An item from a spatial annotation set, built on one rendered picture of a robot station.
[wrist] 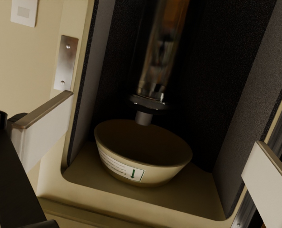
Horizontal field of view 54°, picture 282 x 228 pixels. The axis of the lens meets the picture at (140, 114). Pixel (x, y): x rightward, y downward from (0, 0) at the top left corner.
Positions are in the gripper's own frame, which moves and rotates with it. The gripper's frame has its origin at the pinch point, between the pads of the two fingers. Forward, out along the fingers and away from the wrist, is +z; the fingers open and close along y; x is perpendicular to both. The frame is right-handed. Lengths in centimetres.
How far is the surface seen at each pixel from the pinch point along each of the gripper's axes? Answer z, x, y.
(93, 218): 16.0, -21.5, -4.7
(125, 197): 17.5, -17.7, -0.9
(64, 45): 17.4, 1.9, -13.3
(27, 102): 60, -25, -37
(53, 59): 60, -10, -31
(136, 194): 18.9, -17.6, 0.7
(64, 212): 15.6, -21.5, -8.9
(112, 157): 20.0, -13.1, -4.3
